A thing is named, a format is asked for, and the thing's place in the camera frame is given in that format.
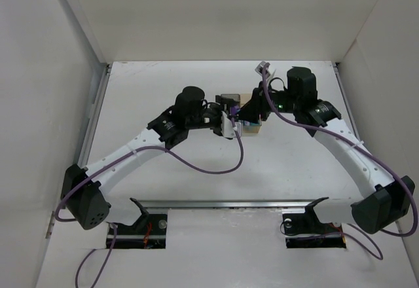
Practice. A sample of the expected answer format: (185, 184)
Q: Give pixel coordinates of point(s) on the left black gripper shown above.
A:
(217, 119)

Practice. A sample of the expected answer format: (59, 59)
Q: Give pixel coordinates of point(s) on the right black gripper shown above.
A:
(254, 105)

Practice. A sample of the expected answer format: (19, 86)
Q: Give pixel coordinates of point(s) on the purple lego piece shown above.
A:
(234, 110)

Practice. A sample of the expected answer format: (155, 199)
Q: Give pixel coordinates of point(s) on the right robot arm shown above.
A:
(385, 196)

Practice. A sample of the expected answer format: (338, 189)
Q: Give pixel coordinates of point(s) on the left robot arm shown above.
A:
(85, 191)

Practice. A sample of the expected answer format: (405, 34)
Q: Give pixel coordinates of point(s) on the grey transparent container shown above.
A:
(234, 99)

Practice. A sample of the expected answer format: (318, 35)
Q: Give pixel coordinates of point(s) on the orange transparent container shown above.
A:
(244, 98)

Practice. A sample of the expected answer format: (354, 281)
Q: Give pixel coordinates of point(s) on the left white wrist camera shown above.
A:
(230, 129)

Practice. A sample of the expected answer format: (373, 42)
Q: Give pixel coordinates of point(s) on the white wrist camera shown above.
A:
(230, 129)
(262, 69)

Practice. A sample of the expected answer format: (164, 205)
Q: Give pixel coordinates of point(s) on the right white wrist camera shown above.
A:
(262, 69)

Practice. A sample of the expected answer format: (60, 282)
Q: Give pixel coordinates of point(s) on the metal rail front edge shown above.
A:
(222, 204)

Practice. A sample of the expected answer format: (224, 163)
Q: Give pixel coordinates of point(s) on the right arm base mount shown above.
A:
(303, 230)

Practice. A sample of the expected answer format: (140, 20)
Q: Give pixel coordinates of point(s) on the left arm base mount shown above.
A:
(148, 231)

